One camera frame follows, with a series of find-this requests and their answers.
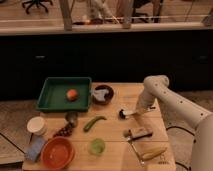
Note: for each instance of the small green cup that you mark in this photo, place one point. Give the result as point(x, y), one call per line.
point(96, 146)

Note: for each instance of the dark grape bunch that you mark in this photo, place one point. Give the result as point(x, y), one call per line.
point(65, 131)

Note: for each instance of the grey crumpled cloth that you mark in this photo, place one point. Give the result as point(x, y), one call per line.
point(99, 95)

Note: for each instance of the red bowl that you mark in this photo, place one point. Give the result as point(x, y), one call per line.
point(57, 153)

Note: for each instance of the blue sponge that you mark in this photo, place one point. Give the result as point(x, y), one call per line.
point(34, 149)

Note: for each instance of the white paper cup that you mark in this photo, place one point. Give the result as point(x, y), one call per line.
point(37, 125)

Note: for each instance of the orange ball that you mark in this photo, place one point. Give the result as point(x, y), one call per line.
point(72, 94)

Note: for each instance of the white handled dish brush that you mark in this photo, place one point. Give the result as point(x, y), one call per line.
point(123, 114)

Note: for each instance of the green plastic tray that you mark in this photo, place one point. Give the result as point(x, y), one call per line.
point(53, 96)

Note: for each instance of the green cucumber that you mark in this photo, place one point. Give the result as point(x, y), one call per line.
point(89, 125)

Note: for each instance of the brown wooden block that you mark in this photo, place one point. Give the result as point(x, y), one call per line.
point(140, 132)

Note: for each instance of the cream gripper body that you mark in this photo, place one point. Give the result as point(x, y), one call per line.
point(141, 108)

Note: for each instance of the black office chair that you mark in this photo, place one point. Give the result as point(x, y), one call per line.
point(38, 3)

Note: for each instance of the dark brown bowl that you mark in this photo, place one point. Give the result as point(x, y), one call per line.
point(108, 96)

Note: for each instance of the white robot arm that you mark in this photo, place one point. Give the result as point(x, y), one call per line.
point(199, 118)

